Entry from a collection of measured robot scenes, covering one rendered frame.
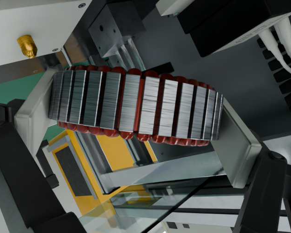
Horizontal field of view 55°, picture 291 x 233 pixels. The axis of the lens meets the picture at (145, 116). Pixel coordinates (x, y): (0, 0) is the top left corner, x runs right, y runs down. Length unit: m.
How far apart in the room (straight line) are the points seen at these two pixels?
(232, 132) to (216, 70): 0.32
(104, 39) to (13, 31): 0.14
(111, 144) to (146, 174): 3.59
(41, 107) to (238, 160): 0.11
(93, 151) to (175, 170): 0.23
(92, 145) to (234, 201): 0.33
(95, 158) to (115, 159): 3.45
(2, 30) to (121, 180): 0.31
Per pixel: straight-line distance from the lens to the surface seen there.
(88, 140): 0.58
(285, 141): 0.28
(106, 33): 0.46
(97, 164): 0.58
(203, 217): 0.42
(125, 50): 0.46
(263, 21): 0.21
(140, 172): 0.46
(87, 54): 0.62
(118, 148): 4.08
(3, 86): 0.69
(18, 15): 0.36
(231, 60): 0.47
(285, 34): 0.28
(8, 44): 0.41
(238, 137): 0.17
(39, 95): 0.16
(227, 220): 0.39
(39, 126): 0.16
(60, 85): 0.16
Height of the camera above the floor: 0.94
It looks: level
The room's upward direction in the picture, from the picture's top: 154 degrees clockwise
